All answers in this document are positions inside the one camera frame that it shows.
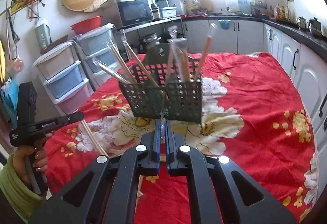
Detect chopstick pair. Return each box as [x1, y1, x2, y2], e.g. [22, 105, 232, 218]
[81, 119, 109, 157]

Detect chopsticks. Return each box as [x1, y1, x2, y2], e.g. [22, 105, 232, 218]
[93, 43, 170, 107]
[193, 22, 217, 81]

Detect green sleeved left forearm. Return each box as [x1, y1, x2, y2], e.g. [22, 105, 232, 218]
[1, 154, 47, 223]

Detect left hand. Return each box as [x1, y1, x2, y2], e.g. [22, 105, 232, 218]
[12, 133, 53, 185]

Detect left plastic drawer tower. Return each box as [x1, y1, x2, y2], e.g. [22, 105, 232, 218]
[33, 40, 93, 115]

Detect plastic drawer tower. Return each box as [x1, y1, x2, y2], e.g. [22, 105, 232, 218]
[74, 23, 121, 91]
[33, 40, 93, 115]

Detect red floral blanket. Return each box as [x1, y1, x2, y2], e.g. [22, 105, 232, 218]
[45, 53, 318, 223]

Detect right plastic drawer tower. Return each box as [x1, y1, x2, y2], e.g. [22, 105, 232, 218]
[74, 23, 121, 91]

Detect dark green utensil basket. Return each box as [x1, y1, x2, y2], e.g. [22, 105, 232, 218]
[119, 43, 202, 123]

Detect red plastic basin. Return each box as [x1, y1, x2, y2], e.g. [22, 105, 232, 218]
[70, 16, 102, 34]

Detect metal shelf rack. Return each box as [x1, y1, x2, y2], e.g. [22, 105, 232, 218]
[115, 16, 184, 54]

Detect steel pot stack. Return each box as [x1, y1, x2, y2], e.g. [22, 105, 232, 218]
[139, 33, 161, 52]

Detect white base cabinets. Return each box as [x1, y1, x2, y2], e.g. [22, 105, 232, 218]
[182, 25, 326, 204]

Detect black microwave oven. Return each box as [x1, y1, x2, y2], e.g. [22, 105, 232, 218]
[100, 0, 152, 29]

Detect blue hanging bin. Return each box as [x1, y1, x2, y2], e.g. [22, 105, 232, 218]
[218, 19, 231, 30]

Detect black countertop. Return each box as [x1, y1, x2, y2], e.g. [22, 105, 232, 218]
[181, 14, 327, 62]

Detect blue storage box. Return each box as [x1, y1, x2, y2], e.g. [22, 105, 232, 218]
[159, 7, 177, 19]

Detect steel kettle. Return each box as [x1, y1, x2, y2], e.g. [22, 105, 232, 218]
[296, 16, 307, 31]

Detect green knife block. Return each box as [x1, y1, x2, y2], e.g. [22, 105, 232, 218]
[238, 0, 252, 15]

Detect dark teapot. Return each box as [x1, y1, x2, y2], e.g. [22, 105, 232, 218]
[308, 17, 322, 36]

